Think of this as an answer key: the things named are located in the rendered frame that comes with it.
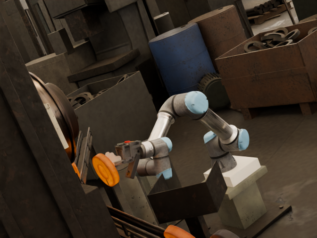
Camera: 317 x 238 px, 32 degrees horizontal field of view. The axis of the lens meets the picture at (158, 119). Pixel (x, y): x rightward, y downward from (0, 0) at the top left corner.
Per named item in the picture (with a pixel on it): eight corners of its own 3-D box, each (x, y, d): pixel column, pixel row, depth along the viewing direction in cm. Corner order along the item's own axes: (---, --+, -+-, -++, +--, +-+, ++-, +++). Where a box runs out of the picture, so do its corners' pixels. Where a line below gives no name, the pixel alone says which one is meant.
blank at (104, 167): (104, 159, 233) (110, 155, 235) (87, 154, 246) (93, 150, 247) (118, 189, 238) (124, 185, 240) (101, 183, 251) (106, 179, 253)
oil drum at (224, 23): (236, 94, 607) (207, 18, 586) (203, 96, 657) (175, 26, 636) (271, 72, 636) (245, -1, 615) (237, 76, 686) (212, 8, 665)
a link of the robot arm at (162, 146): (175, 153, 258) (171, 135, 258) (155, 158, 252) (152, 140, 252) (165, 153, 265) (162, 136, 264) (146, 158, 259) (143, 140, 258)
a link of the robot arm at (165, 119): (160, 92, 291) (124, 168, 266) (176, 89, 284) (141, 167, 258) (172, 106, 298) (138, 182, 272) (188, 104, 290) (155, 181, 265)
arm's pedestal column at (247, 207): (245, 199, 354) (231, 164, 348) (292, 208, 321) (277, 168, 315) (201, 233, 334) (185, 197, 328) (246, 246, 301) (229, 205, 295)
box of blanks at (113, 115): (101, 191, 478) (65, 111, 460) (45, 193, 535) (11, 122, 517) (169, 138, 550) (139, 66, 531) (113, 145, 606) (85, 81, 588)
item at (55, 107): (77, 175, 232) (29, 72, 221) (37, 167, 271) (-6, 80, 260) (89, 167, 235) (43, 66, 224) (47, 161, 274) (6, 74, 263)
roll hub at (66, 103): (78, 143, 242) (51, 85, 236) (54, 141, 266) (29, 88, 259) (88, 137, 245) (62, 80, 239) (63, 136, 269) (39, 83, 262)
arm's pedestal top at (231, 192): (231, 167, 343) (229, 162, 342) (268, 171, 316) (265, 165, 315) (194, 194, 327) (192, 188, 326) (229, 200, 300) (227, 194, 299)
